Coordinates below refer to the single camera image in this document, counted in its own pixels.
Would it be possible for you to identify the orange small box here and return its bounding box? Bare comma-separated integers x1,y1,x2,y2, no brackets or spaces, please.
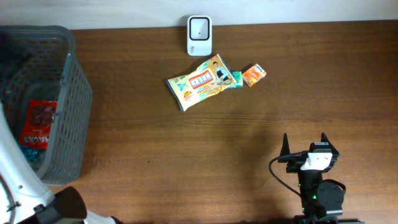
242,63,267,87

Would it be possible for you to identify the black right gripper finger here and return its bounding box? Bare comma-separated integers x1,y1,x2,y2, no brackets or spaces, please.
321,133,330,143
279,133,290,156

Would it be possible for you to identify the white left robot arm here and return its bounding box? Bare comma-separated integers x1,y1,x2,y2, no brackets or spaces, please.
1,110,121,224

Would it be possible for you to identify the red snack bag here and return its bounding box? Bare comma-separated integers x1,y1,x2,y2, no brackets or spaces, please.
19,100,57,150

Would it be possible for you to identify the yellow wet wipes pack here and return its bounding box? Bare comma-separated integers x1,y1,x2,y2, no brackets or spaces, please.
165,54,238,111

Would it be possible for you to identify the green small box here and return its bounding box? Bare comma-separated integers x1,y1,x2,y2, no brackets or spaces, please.
228,71,243,89

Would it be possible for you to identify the teal blue bottle pouch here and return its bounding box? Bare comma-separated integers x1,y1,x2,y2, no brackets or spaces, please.
20,146,40,163

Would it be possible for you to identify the white barcode scanner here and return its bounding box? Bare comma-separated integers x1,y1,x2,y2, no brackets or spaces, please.
187,15,213,57

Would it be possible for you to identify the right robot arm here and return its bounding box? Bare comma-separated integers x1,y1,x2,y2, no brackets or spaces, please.
269,133,361,224

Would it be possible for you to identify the grey plastic basket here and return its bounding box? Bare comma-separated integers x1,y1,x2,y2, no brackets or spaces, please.
1,26,93,185

